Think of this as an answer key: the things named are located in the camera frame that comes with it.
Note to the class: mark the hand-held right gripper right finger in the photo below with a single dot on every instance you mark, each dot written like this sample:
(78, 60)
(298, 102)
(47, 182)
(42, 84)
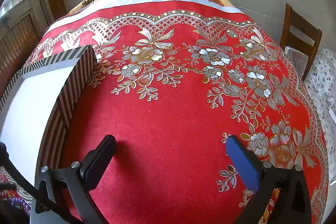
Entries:
(244, 163)

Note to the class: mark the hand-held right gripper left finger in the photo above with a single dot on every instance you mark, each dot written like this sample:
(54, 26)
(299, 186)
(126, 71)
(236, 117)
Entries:
(97, 161)

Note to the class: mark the wooden louvered door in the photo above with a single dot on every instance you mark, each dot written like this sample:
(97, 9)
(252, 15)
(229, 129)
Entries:
(15, 40)

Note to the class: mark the white floral cloth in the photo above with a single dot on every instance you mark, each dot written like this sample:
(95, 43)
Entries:
(323, 82)

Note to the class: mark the red floral tablecloth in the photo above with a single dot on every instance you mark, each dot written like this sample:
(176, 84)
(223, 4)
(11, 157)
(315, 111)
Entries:
(162, 121)

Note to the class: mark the striped jewelry box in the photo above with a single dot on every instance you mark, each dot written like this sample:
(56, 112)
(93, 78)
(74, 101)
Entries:
(34, 108)

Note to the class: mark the wooden chair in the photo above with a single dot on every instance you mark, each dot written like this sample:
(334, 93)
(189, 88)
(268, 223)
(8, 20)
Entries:
(302, 29)

